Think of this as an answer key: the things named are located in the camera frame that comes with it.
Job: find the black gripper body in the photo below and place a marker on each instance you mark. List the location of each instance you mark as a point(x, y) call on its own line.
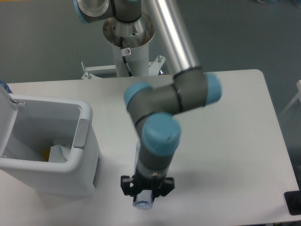
point(156, 184)

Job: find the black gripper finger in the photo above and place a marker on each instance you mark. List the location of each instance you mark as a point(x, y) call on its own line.
point(127, 186)
point(165, 187)

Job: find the clear plastic water bottle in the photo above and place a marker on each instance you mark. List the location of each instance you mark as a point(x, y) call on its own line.
point(144, 199)

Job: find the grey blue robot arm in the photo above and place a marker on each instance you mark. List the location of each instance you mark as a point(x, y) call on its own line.
point(152, 109)

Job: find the white trash can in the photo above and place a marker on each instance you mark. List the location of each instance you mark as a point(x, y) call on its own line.
point(29, 125)

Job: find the blue bottle behind can lid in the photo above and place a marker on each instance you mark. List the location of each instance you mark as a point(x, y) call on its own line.
point(5, 86)

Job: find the black device at table edge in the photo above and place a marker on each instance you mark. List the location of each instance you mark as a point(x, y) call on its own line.
point(293, 201)

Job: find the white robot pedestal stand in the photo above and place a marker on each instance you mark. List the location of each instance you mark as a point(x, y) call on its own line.
point(131, 56)

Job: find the white frame at right edge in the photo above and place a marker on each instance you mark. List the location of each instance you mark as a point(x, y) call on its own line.
point(296, 99)

